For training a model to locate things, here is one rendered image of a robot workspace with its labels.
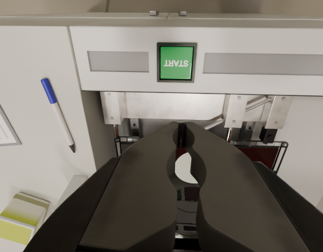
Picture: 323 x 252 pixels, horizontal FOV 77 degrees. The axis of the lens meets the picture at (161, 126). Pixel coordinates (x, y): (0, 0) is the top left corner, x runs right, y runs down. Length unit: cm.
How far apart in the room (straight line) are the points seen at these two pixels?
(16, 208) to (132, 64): 38
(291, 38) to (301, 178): 47
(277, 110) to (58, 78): 39
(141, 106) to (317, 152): 48
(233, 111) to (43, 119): 34
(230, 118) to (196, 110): 7
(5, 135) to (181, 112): 33
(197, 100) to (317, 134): 34
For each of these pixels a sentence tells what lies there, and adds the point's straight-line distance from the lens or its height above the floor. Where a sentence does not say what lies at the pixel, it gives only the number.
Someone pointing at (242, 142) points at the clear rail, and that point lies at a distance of 46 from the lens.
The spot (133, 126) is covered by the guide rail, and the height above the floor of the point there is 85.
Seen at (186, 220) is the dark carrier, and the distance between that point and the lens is 64.
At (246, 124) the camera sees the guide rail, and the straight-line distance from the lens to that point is 51.
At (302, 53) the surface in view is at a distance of 36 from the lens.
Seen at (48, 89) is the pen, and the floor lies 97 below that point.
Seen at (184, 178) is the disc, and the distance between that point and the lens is 51.
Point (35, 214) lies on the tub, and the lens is 53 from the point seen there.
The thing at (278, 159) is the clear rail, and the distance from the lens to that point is 52.
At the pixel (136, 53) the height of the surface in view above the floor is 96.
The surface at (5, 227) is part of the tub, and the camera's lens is 54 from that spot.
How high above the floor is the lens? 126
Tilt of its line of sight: 60 degrees down
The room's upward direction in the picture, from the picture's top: 175 degrees counter-clockwise
